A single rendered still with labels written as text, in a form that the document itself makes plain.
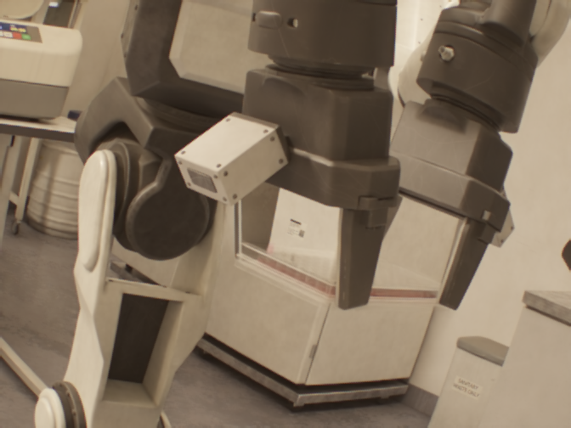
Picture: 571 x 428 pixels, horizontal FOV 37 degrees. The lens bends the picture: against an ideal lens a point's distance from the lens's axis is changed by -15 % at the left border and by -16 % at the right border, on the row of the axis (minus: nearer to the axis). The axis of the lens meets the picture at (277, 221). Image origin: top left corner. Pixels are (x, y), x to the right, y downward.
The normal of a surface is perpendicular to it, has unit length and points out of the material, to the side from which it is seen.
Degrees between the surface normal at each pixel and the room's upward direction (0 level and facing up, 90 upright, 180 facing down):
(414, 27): 46
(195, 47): 104
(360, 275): 90
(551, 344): 90
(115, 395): 13
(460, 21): 79
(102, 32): 90
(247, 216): 90
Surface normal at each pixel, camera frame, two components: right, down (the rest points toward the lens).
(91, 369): -0.83, -0.14
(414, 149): -0.66, -0.29
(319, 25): -0.12, 0.26
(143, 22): -0.52, 0.25
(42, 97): 0.69, 0.32
